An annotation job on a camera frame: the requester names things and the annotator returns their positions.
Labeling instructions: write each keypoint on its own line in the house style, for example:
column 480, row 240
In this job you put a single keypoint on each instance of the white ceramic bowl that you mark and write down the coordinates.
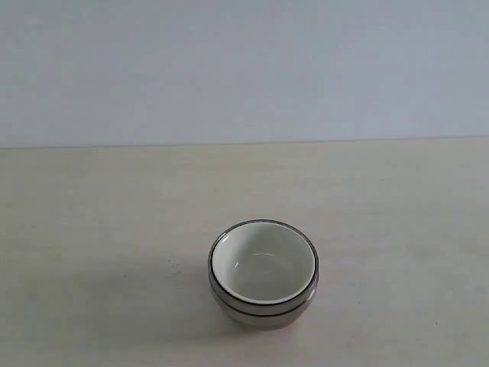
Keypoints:
column 263, row 264

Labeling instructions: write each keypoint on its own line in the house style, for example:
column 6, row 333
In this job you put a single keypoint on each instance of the ribbed stainless steel bowl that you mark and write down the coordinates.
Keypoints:
column 229, row 302

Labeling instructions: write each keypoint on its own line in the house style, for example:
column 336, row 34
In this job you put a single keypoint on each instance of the smooth stainless steel bowl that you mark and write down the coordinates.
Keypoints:
column 264, row 317

